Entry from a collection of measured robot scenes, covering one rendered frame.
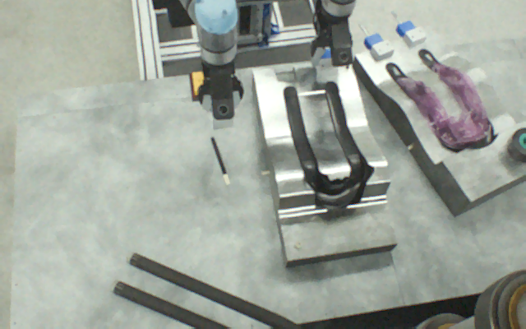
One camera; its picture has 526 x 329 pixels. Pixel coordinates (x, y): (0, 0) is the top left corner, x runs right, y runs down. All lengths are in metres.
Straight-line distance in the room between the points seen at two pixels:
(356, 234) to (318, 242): 0.09
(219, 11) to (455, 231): 0.80
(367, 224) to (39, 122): 0.88
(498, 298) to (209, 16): 0.68
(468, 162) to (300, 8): 1.31
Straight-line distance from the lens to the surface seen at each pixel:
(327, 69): 1.44
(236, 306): 1.21
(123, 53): 2.63
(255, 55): 2.32
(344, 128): 1.40
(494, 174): 1.42
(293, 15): 2.47
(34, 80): 2.65
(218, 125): 1.33
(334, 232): 1.31
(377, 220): 1.34
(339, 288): 1.34
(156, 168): 1.43
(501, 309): 0.61
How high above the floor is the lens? 2.08
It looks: 63 degrees down
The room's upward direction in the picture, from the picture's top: 5 degrees clockwise
